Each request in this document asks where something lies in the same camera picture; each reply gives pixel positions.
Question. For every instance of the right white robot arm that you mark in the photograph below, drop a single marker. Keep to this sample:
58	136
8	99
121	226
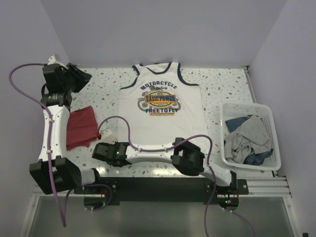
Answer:
185	156

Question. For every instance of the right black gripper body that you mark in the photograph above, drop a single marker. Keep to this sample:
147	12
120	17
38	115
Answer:
113	144

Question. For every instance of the white printed tank top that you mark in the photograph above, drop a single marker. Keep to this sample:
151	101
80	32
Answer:
160	106

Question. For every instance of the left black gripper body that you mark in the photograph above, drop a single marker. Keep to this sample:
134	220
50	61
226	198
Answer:
67	83

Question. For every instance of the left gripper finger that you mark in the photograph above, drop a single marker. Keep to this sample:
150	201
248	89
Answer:
78	85
77	74

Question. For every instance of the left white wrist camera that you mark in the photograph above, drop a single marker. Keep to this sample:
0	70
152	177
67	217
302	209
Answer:
54	59

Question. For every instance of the blue garment in basket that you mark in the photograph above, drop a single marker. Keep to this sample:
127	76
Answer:
237	122

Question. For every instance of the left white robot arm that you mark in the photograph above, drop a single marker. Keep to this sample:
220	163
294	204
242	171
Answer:
54	171

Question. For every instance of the white plastic laundry basket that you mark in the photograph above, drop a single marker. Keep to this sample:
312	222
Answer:
248	137

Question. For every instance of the folded dark red tank top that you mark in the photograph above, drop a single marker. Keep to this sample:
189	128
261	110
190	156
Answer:
82	128

